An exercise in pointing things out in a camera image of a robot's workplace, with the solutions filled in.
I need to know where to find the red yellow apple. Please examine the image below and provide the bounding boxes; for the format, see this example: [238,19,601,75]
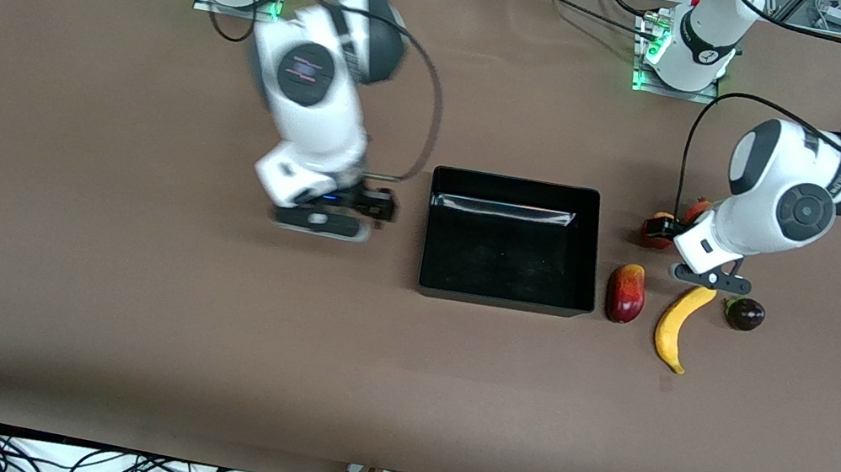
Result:
[638,212,681,253]

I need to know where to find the yellow banana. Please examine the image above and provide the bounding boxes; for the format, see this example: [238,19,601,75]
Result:
[649,279,719,379]

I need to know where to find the black plastic box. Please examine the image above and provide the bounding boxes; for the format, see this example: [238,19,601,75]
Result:
[413,163,615,325]

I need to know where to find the red pomegranate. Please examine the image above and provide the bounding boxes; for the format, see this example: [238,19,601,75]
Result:
[683,196,716,230]

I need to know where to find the dark purple eggplant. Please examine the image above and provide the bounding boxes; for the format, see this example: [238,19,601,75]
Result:
[720,293,769,335]

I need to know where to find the red mango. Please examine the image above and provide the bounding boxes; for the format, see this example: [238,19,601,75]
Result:
[601,260,651,327]

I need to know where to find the brown table cover sheet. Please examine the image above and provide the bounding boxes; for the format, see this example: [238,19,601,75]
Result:
[0,0,841,472]

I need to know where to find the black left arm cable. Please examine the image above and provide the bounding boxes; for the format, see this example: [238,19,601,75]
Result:
[672,0,841,252]

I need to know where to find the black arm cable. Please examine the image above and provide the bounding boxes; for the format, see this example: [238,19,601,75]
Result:
[184,0,457,187]
[672,0,841,252]

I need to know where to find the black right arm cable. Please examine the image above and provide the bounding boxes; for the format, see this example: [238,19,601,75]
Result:
[184,0,457,187]

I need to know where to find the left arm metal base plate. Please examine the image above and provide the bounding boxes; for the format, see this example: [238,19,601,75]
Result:
[629,8,732,107]

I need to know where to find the black cable on table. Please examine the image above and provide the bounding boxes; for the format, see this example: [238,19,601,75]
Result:
[501,0,670,38]

